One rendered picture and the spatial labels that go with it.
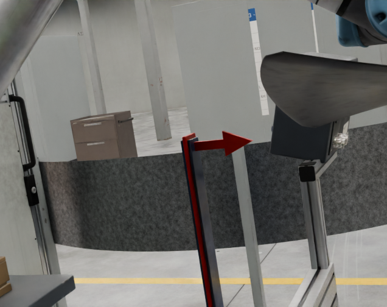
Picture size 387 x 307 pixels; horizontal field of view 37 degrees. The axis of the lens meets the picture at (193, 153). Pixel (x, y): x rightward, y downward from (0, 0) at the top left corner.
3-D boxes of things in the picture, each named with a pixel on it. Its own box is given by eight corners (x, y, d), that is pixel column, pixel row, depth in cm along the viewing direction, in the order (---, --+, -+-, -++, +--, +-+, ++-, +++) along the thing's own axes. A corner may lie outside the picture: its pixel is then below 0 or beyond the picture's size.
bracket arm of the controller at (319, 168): (316, 181, 105) (314, 165, 104) (299, 183, 106) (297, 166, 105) (337, 156, 126) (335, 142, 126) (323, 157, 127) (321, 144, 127)
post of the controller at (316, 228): (327, 269, 107) (314, 164, 104) (311, 270, 108) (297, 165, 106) (330, 264, 110) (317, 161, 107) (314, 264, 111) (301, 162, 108)
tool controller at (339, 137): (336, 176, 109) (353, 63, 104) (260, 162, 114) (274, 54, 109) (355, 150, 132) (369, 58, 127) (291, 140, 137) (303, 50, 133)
